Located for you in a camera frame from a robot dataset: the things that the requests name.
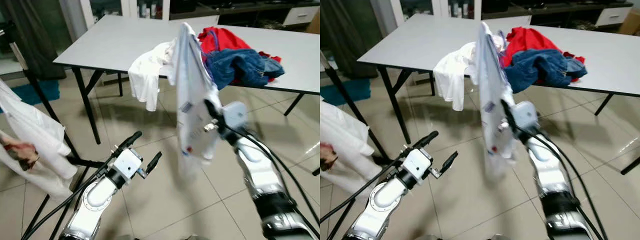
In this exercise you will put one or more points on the grey table black legs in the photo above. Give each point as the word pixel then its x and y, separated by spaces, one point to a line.
pixel 125 45
pixel 425 45

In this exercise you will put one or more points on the white drawer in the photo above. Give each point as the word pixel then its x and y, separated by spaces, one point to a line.
pixel 300 15
pixel 614 16

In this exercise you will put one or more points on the white shirt brown print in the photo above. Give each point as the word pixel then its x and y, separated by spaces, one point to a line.
pixel 30 130
pixel 345 145

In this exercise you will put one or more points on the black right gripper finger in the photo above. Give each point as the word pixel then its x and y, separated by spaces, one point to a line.
pixel 508 111
pixel 212 111

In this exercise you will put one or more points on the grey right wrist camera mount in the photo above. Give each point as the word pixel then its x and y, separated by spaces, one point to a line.
pixel 526 114
pixel 235 115

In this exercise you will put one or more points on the red shirt white stripes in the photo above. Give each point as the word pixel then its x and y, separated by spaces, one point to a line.
pixel 530 40
pixel 225 40

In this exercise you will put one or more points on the black clothes rack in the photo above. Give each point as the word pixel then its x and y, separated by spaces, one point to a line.
pixel 47 107
pixel 355 107

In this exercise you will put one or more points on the teal rug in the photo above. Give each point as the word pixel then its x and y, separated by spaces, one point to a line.
pixel 345 92
pixel 35 92

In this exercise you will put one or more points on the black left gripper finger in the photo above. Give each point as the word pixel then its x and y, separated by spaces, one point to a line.
pixel 132 139
pixel 427 139
pixel 450 163
pixel 154 163

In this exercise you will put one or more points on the dark curtain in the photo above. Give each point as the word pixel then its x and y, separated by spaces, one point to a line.
pixel 345 35
pixel 35 35

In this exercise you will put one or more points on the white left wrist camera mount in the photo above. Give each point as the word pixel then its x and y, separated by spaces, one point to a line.
pixel 417 162
pixel 127 162

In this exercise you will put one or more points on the pale white shirt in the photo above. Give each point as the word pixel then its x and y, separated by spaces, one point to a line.
pixel 192 85
pixel 492 85

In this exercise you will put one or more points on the white glass door cabinet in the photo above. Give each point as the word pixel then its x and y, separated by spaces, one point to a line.
pixel 442 7
pixel 131 7

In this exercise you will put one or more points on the blue denim jeans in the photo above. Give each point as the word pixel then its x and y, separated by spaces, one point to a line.
pixel 240 67
pixel 545 67

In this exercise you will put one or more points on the dark TV stand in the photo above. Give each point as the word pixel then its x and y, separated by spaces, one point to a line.
pixel 240 11
pixel 550 11

